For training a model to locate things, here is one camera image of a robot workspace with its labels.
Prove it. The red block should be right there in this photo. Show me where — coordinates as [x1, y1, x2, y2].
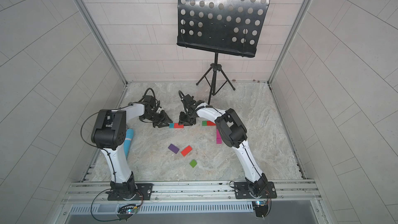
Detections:
[173, 123, 184, 129]
[207, 121, 216, 126]
[181, 145, 192, 157]

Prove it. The dark purple block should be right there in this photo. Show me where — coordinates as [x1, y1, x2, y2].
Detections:
[168, 144, 180, 154]

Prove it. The magenta long block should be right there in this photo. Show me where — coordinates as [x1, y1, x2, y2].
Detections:
[216, 129, 221, 139]

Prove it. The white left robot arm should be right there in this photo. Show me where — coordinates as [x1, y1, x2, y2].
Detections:
[91, 95, 173, 199]

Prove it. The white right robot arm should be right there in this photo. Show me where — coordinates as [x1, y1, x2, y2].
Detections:
[178, 91, 268, 198]

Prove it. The blue flat object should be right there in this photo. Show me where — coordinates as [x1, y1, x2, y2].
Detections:
[123, 129, 134, 157]

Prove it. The light green block front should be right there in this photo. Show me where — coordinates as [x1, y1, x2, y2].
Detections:
[189, 159, 198, 168]

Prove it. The left circuit board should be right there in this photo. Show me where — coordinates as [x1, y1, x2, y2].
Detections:
[117, 204, 141, 221]

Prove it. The circuit board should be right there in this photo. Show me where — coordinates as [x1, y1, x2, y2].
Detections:
[117, 204, 141, 221]
[252, 201, 269, 218]

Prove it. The black music stand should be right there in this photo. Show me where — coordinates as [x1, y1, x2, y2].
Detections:
[177, 0, 271, 97]

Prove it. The right circuit board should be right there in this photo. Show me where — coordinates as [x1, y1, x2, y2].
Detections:
[252, 201, 269, 218]

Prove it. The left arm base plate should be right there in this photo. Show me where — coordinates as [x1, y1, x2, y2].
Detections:
[106, 183, 153, 201]

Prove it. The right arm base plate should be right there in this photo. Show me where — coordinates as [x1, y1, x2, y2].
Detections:
[229, 181, 277, 199]

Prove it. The aluminium frame rail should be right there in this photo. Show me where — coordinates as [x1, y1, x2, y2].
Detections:
[61, 179, 322, 204]

